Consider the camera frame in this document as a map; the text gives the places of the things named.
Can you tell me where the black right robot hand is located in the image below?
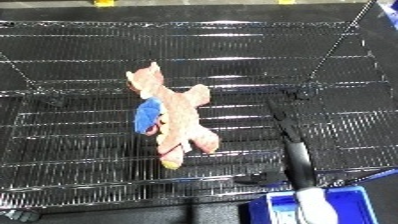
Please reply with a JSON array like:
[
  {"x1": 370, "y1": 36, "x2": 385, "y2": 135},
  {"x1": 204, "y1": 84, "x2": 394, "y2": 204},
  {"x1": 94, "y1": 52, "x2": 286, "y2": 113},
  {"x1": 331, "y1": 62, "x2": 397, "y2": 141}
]
[{"x1": 232, "y1": 99, "x2": 320, "y2": 192}]

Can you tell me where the pink soft toy blue wing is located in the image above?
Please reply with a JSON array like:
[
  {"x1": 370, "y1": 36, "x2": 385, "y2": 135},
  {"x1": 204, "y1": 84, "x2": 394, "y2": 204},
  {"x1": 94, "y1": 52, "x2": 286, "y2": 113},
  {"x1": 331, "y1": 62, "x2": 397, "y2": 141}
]
[{"x1": 124, "y1": 61, "x2": 223, "y2": 171}]

